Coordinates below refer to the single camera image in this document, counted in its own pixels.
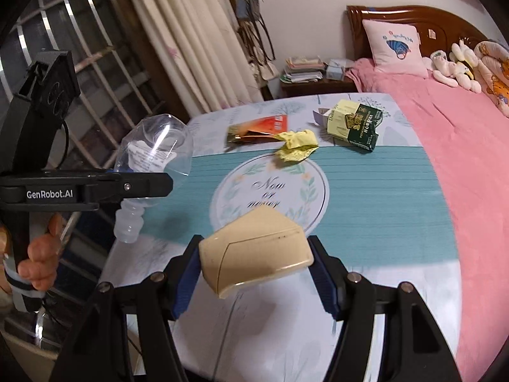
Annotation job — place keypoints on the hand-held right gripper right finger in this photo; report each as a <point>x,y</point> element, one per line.
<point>326,286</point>

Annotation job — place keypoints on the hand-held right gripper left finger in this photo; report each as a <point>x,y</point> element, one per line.
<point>183,286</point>

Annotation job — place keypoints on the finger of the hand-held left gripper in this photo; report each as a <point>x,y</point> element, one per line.
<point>147,186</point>

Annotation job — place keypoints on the clear plastic bottle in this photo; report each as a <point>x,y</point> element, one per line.
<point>159,139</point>

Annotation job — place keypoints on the beige plastic box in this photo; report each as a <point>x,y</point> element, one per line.
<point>254,250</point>

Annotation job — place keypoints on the person's left hand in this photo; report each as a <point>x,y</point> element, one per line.
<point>41,262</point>

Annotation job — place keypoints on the metal window grille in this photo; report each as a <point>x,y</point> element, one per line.
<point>111,67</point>

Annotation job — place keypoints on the table with patterned cloth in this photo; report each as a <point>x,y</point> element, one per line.
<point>377,191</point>

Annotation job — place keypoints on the orange snack packet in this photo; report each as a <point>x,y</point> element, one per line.
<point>262,125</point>

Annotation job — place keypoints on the crumpled yellow paper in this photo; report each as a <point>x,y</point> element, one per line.
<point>296,147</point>

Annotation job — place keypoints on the cream curtain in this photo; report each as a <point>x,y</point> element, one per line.
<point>179,28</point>

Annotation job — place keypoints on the white tote bag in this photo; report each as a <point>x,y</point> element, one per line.
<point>264,67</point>

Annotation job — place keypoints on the pink bed sheet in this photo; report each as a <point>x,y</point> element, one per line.
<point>469,167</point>

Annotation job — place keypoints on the stack of books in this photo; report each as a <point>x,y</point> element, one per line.
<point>304,69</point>

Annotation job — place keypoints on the wooden nightstand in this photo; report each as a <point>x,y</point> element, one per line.
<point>318,87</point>

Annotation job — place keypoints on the grey hanging bag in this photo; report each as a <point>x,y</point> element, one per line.
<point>247,2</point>

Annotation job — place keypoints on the pale blue tissue box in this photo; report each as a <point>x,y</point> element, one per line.
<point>338,71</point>

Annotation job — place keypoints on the white plush rabbit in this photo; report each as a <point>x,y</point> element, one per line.
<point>439,67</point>

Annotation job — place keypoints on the pink printed pillow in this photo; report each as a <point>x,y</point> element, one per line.
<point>393,47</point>

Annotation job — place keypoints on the white and yellow plush toy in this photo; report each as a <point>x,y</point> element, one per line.
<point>465,67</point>

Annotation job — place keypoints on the folded cartoon-print quilt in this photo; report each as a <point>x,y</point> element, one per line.
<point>495,75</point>

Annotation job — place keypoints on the wooden headboard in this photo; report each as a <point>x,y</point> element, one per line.
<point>441,20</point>

